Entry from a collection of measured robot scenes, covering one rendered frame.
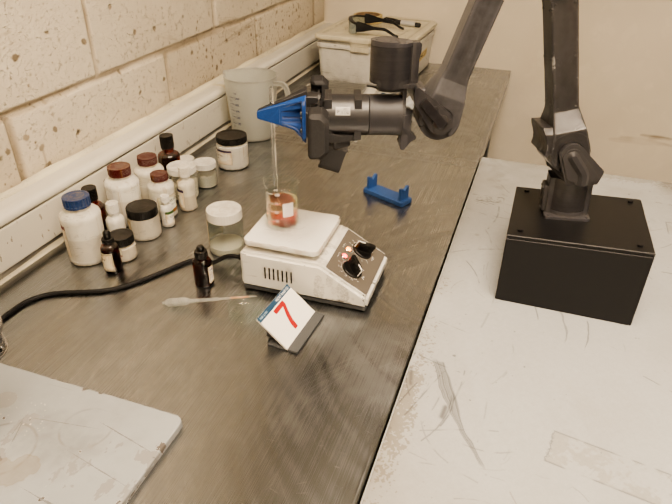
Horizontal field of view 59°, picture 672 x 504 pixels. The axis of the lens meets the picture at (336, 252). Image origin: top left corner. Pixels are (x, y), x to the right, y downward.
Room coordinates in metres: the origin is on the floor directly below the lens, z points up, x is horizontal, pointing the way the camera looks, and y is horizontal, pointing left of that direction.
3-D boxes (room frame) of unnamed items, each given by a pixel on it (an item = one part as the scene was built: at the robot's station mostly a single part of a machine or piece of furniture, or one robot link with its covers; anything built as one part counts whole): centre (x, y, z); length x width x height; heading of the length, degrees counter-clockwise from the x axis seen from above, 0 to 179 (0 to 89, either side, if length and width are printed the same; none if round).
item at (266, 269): (0.79, 0.04, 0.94); 0.22 x 0.13 x 0.08; 73
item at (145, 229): (0.92, 0.34, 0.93); 0.05 x 0.05 x 0.06
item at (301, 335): (0.66, 0.06, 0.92); 0.09 x 0.06 x 0.04; 158
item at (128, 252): (0.84, 0.36, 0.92); 0.04 x 0.04 x 0.04
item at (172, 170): (1.07, 0.30, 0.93); 0.06 x 0.06 x 0.07
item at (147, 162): (1.04, 0.36, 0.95); 0.06 x 0.06 x 0.10
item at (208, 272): (0.77, 0.21, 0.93); 0.03 x 0.03 x 0.07
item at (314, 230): (0.79, 0.07, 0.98); 0.12 x 0.12 x 0.01; 73
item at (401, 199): (1.08, -0.10, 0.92); 0.10 x 0.03 x 0.04; 48
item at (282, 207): (0.81, 0.09, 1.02); 0.06 x 0.05 x 0.08; 55
